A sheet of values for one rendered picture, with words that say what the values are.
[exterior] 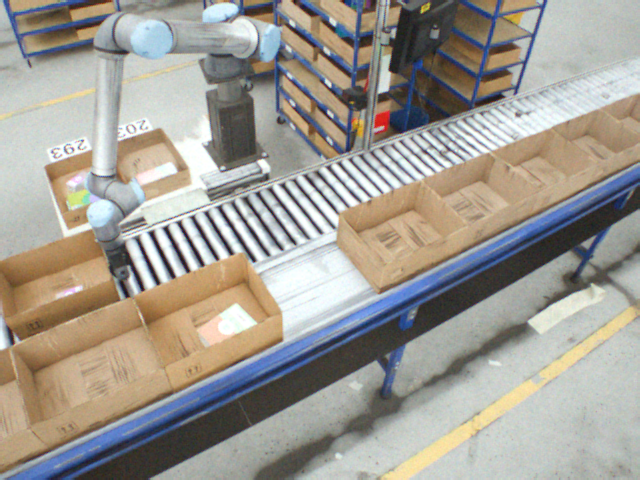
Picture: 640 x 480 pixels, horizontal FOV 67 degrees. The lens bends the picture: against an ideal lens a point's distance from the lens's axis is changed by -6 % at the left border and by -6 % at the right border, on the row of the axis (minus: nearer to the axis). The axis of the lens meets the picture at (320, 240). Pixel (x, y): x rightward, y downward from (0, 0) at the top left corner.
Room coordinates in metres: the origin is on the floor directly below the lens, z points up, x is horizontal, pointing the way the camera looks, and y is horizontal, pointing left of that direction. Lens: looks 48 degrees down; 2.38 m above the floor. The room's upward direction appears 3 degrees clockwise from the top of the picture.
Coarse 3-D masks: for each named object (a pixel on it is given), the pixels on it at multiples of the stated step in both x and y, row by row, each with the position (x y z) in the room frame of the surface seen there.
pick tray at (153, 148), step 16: (160, 128) 2.11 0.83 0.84; (128, 144) 2.01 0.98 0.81; (144, 144) 2.05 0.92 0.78; (160, 144) 2.09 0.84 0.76; (128, 160) 1.95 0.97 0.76; (144, 160) 1.95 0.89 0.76; (160, 160) 1.96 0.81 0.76; (176, 160) 1.96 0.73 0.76; (128, 176) 1.83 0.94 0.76; (176, 176) 1.76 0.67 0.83; (144, 192) 1.67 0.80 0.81; (160, 192) 1.71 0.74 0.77
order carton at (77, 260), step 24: (72, 240) 1.28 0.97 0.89; (0, 264) 1.14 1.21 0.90; (24, 264) 1.18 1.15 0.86; (48, 264) 1.22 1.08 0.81; (72, 264) 1.26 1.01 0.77; (96, 264) 1.28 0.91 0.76; (0, 288) 1.03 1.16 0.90; (24, 288) 1.13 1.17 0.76; (48, 288) 1.14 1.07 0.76; (72, 288) 1.15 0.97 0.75; (96, 288) 1.06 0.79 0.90; (24, 312) 0.92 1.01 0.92; (48, 312) 0.96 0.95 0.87; (72, 312) 1.00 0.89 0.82; (24, 336) 0.90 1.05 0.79
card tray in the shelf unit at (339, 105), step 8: (320, 80) 2.99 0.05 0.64; (320, 88) 2.96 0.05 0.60; (328, 88) 3.02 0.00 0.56; (328, 96) 2.87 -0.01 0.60; (384, 96) 2.86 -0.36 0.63; (336, 104) 2.78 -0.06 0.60; (344, 104) 2.87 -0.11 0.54; (384, 104) 2.77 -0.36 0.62; (344, 112) 2.70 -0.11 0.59; (376, 112) 2.75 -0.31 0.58
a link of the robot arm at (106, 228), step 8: (104, 200) 1.23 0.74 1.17; (88, 208) 1.19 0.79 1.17; (96, 208) 1.19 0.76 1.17; (104, 208) 1.20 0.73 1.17; (112, 208) 1.20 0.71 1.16; (88, 216) 1.16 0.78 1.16; (96, 216) 1.16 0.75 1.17; (104, 216) 1.16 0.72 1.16; (112, 216) 1.19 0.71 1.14; (120, 216) 1.21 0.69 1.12; (96, 224) 1.15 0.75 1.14; (104, 224) 1.15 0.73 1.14; (112, 224) 1.17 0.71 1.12; (96, 232) 1.15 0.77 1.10; (104, 232) 1.15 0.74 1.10; (112, 232) 1.17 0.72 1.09; (120, 232) 1.20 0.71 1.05; (104, 240) 1.15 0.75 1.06; (112, 240) 1.16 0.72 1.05
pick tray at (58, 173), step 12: (72, 156) 1.86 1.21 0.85; (84, 156) 1.89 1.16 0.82; (48, 168) 1.79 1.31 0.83; (60, 168) 1.82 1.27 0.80; (72, 168) 1.85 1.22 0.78; (84, 168) 1.87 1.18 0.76; (48, 180) 1.68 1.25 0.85; (60, 180) 1.78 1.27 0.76; (60, 192) 1.70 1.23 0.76; (72, 192) 1.70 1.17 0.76; (60, 204) 1.62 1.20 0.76; (72, 216) 1.49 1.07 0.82; (84, 216) 1.51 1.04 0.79; (72, 228) 1.48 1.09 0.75
